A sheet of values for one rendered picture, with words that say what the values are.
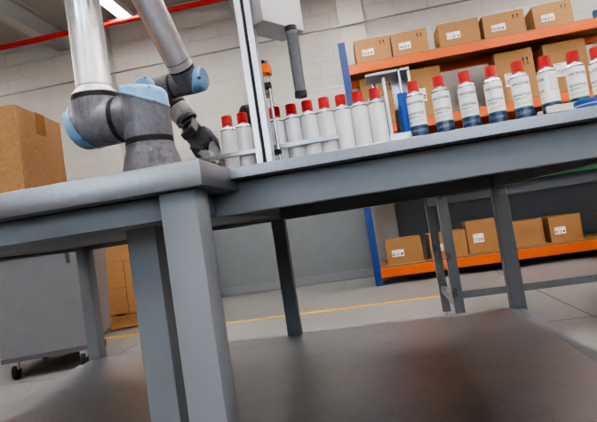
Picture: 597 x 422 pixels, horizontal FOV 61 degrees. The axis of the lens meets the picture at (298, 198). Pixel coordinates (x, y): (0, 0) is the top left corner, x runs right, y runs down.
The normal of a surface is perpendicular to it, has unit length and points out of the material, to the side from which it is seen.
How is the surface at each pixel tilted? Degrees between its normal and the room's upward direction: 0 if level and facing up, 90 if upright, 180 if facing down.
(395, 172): 90
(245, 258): 90
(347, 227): 90
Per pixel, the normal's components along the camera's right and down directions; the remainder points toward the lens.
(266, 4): 0.72, -0.14
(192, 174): -0.15, -0.04
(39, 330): 0.18, -0.02
